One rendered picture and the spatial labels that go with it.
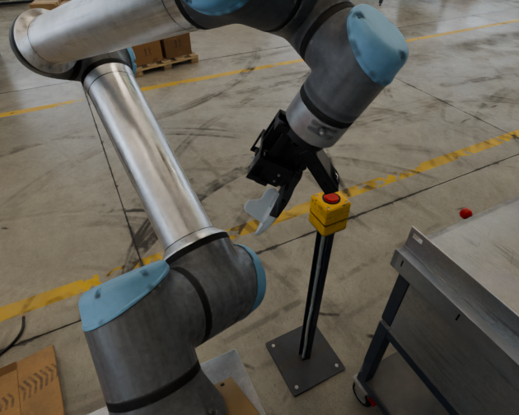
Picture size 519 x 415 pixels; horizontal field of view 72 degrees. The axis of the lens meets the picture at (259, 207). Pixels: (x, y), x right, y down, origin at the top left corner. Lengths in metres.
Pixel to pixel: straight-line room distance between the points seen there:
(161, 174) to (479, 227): 0.84
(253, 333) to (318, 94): 1.40
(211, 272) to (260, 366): 1.06
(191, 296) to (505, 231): 0.85
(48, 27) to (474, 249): 1.03
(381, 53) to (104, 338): 0.52
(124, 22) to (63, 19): 0.16
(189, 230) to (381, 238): 1.65
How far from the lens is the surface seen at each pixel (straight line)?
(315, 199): 0.99
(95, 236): 2.33
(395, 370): 1.57
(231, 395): 0.74
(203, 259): 0.68
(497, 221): 1.18
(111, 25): 0.59
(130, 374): 0.59
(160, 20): 0.52
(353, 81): 0.47
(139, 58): 4.44
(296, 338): 1.74
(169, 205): 0.73
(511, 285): 1.02
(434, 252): 0.93
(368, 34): 0.46
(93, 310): 0.59
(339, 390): 1.67
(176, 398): 0.60
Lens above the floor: 1.52
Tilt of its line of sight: 41 degrees down
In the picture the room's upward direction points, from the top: straight up
